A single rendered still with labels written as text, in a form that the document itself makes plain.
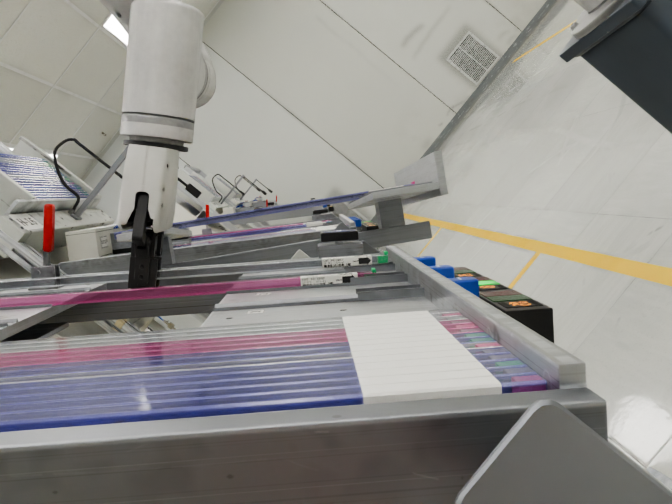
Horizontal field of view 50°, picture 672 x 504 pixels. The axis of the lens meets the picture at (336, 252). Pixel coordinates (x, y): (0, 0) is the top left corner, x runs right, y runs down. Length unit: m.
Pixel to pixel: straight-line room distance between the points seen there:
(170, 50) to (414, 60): 7.78
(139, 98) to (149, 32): 0.07
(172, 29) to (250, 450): 0.64
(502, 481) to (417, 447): 0.05
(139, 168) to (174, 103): 0.08
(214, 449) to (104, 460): 0.04
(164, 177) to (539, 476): 0.66
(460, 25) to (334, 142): 1.97
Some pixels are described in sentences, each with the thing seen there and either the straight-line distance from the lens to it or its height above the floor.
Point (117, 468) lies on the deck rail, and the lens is 0.29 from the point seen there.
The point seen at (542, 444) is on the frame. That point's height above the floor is 0.75.
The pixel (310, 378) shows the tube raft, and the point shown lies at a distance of 0.35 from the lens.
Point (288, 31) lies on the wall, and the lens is 8.56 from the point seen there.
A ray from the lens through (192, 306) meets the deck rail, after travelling 0.97.
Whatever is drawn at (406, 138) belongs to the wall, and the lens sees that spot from 8.46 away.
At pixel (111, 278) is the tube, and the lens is 0.90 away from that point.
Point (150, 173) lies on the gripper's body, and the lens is 0.84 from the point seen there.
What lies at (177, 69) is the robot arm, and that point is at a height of 1.06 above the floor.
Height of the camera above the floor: 0.86
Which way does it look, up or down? 5 degrees down
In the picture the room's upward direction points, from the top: 52 degrees counter-clockwise
